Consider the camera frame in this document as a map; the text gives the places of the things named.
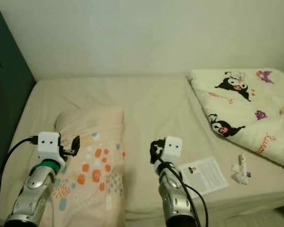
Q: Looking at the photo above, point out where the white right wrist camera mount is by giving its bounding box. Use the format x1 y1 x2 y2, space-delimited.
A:
161 136 184 166

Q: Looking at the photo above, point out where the white printed paper booklet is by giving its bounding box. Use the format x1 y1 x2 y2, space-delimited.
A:
178 156 229 194

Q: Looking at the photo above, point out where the crumpled white wrapper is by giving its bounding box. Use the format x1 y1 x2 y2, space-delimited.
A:
231 154 251 185

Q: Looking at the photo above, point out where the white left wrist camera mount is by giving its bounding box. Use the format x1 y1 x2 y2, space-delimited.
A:
37 131 64 170

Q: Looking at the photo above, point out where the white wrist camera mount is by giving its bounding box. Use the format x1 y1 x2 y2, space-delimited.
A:
161 136 184 166
37 131 64 170

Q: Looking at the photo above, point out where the cream bed mattress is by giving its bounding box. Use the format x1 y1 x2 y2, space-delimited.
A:
0 72 284 225

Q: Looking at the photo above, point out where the cream cartoon print blanket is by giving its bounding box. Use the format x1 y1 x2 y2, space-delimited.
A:
189 69 284 170

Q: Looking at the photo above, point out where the pink pillow with coloured dots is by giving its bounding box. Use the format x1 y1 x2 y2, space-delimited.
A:
52 106 127 227

